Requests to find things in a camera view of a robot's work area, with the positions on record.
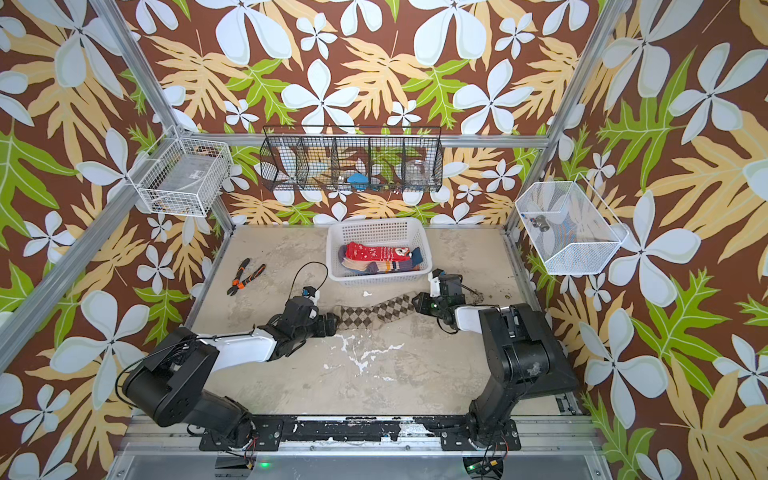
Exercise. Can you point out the white mesh wall basket right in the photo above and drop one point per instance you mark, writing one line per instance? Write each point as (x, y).
(571, 227)

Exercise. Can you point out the aluminium frame post right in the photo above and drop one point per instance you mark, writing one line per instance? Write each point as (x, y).
(587, 65)

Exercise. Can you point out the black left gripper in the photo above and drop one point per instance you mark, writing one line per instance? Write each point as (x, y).
(332, 326)

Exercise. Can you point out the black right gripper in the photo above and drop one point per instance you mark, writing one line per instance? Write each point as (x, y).
(422, 303)

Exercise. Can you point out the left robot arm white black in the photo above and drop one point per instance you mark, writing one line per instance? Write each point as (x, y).
(169, 383)

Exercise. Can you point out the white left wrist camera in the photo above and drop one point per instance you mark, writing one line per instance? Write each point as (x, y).
(311, 293)

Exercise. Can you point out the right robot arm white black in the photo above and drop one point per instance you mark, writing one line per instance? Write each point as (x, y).
(514, 346)

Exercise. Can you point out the orange black cutting pliers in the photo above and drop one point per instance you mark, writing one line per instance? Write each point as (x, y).
(241, 280)

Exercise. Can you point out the beige brown argyle sock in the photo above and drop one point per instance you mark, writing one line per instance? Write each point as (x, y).
(375, 316)

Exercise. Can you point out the black wire wall basket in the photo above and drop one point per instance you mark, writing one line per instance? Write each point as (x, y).
(356, 159)

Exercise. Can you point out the black metal base rail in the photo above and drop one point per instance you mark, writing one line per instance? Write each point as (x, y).
(271, 433)

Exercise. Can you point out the white wire wall basket left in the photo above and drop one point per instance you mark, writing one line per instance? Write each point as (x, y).
(181, 174)

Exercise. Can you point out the aluminium frame post left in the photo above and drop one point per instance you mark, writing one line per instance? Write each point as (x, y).
(145, 79)

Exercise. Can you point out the aluminium frame post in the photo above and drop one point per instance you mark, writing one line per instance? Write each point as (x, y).
(145, 79)
(587, 65)

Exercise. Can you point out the beige purple striped sock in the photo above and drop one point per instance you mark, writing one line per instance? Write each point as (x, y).
(365, 267)

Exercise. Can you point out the white plastic laundry basket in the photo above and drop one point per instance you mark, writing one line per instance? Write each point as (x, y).
(393, 232)

